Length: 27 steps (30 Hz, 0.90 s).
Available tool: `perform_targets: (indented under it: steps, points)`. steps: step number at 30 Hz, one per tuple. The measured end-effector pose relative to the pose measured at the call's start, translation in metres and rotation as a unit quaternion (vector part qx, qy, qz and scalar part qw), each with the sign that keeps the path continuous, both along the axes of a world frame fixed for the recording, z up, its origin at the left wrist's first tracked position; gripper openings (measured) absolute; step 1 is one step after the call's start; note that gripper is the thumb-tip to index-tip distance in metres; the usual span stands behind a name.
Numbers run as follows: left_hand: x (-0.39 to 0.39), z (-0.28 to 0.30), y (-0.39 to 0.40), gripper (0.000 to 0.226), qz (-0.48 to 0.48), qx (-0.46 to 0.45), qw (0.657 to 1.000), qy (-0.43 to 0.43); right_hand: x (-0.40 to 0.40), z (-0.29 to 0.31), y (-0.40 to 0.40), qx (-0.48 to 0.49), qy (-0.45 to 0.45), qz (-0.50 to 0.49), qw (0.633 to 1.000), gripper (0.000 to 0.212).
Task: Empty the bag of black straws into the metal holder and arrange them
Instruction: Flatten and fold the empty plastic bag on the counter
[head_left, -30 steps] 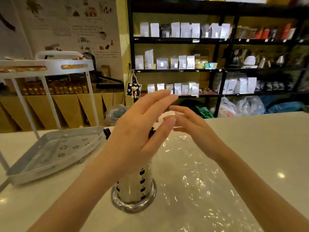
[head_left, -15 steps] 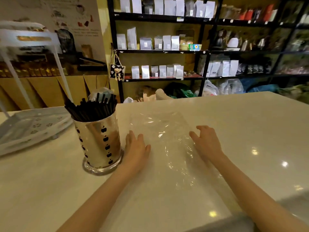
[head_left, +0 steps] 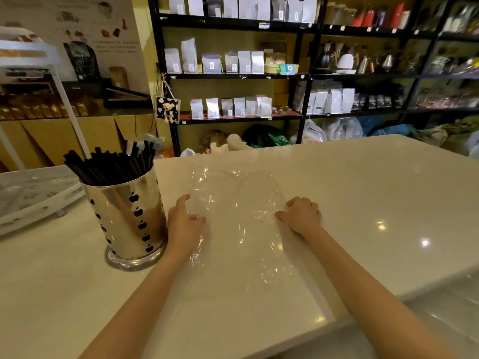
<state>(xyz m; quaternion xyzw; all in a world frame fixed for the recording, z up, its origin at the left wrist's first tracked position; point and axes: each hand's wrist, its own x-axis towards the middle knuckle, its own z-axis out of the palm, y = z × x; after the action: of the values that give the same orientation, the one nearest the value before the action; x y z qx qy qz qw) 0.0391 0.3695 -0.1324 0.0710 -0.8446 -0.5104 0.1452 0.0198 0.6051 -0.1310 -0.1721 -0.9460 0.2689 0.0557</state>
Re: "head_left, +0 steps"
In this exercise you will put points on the person's left hand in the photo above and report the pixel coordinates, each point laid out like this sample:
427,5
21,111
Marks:
182,229

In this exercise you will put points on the person's right hand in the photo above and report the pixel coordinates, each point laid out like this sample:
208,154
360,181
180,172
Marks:
303,217

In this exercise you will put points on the person's left thumb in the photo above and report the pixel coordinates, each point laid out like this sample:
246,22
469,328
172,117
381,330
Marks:
197,221

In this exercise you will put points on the person's right thumb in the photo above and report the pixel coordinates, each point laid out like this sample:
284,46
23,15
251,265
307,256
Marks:
285,216

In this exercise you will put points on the clear plastic bag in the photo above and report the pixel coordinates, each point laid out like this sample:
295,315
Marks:
239,228

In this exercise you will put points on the person's left forearm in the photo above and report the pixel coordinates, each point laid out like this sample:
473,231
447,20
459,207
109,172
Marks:
146,306

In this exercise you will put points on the person's right forearm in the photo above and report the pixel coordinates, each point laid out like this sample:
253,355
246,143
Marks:
366,295

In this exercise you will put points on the shiny metal straw holder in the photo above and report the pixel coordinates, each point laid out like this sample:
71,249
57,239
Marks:
127,224

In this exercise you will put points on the dark green bag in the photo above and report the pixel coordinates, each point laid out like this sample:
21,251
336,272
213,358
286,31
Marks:
267,136

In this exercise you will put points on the white plastic shopping bag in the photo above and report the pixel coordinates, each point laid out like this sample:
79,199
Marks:
336,130

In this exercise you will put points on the bundle of black straws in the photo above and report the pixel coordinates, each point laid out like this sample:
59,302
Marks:
108,166

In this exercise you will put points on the hanging bear picture card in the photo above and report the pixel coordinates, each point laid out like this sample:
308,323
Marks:
167,110

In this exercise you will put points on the row of white pouches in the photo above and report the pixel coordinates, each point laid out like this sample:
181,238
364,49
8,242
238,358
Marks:
213,61
232,107
243,7

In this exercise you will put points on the group of large white bags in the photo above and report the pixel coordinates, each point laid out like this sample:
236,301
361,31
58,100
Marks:
331,100

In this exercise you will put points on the blue plastic bag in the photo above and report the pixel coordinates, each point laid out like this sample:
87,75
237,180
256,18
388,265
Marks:
391,129

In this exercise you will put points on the black metal shelving unit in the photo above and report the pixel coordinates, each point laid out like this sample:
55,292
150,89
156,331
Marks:
307,76

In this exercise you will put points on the black flat box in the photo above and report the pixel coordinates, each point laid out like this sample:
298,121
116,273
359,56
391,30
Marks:
125,97

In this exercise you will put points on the row of small dark packets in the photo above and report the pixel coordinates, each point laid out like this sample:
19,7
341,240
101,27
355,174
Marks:
378,101

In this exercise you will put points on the black gooseneck kettle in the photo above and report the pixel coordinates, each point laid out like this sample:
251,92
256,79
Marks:
324,57

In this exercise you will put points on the white kettle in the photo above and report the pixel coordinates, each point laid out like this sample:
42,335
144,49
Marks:
345,62

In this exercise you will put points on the white plastic tray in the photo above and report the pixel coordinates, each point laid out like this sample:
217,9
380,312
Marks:
33,198

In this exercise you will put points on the steel gooseneck kettle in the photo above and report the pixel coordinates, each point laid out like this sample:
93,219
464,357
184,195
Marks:
363,65

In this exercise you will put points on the row of gold packets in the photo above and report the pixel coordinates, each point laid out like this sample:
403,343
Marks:
41,108

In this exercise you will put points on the white metal rack frame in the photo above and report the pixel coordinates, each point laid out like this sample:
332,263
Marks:
56,82

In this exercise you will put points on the wall poster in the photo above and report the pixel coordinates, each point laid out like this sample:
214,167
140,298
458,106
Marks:
86,41

